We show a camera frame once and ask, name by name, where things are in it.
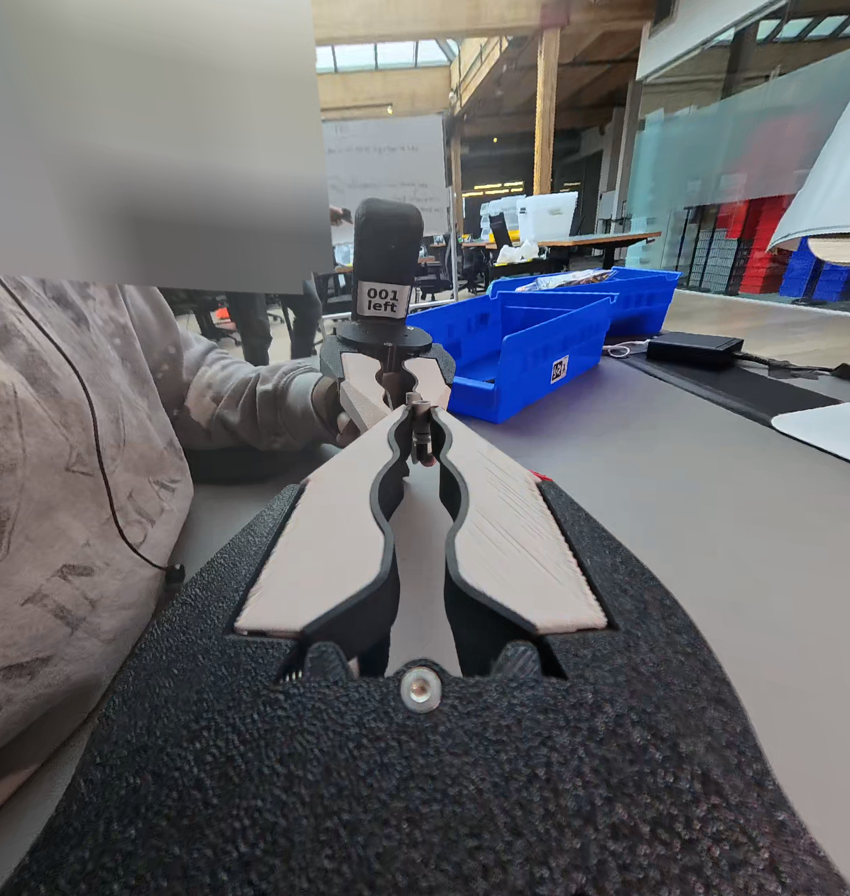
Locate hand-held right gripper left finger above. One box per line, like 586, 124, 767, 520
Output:
235, 405, 410, 674

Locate clear bag of toy parts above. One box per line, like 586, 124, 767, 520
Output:
516, 269, 616, 292

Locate black adapter cable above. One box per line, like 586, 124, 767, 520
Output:
733, 352, 850, 382

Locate person's left forearm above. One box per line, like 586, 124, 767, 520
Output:
176, 329, 328, 452

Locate white storage boxes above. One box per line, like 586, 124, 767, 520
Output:
480, 191, 580, 242

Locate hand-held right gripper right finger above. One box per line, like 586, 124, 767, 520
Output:
431, 405, 609, 674

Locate blue storage bin white label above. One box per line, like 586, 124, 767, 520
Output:
405, 290, 618, 424

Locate stacks of coloured storage crates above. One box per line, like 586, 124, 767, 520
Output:
680, 196, 850, 302

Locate large whiteboard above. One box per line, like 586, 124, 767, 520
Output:
322, 114, 451, 246

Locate person's left hand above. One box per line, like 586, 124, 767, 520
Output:
312, 374, 362, 449

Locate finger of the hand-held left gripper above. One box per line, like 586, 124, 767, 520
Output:
403, 357, 454, 415
337, 350, 392, 440

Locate person's grey patterned sweatshirt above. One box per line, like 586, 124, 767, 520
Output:
0, 273, 195, 827

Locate long wooden work table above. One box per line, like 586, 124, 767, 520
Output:
460, 231, 662, 281

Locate black power adapter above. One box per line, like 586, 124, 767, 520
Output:
645, 332, 745, 371

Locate grey desk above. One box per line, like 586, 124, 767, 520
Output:
0, 353, 850, 896

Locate grey toy beam with pins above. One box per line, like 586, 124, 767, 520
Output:
405, 392, 437, 467

